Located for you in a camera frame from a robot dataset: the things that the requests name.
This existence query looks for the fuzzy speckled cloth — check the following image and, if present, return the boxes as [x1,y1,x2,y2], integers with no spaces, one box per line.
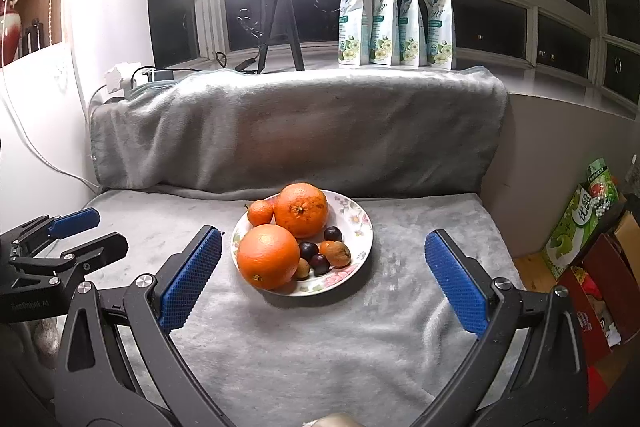
[30,317,66,368]

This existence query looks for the red carton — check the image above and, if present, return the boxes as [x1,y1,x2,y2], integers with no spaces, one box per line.
[557,232,640,365]

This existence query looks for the light grey fleece blanket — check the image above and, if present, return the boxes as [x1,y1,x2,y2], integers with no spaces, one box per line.
[82,189,526,427]

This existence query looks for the beige smooth object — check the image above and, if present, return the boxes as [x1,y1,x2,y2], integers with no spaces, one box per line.
[305,412,366,427]

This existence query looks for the white power strip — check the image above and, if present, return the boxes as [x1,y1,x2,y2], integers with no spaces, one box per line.
[104,62,143,95]

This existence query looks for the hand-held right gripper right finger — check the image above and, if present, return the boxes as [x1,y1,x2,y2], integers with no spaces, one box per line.
[410,229,592,427]

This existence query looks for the black tripod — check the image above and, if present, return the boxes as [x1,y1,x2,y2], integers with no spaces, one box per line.
[256,0,306,74]

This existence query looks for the green carton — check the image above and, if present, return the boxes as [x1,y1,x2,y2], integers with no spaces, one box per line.
[542,158,621,280]

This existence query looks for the large orange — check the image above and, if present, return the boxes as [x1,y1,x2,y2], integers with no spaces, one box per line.
[237,224,301,291]
[274,182,329,239]

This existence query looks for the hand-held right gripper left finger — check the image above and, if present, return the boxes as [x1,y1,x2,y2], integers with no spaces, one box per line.
[54,225,236,427]

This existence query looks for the white floral refill pouch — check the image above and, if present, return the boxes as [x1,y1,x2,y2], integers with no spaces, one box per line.
[337,0,373,68]
[367,0,401,66]
[397,0,428,68]
[421,0,455,71]

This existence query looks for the red and white vase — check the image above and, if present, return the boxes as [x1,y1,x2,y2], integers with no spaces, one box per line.
[0,0,25,62]

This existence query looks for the black cable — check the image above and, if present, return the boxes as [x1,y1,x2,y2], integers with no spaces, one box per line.
[215,49,261,72]

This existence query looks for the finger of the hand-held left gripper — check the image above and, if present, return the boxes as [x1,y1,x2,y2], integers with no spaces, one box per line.
[9,232,130,280]
[0,208,101,254]

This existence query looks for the small mandarin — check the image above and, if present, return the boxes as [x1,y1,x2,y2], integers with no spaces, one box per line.
[247,200,276,228]

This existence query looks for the dark bottles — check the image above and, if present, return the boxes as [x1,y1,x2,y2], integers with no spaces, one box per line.
[22,19,51,55]

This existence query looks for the white floral plate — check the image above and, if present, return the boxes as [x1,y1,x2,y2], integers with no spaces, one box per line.
[230,189,374,297]

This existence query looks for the dark grey fleece blanket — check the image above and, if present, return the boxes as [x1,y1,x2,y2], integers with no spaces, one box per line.
[89,66,510,200]

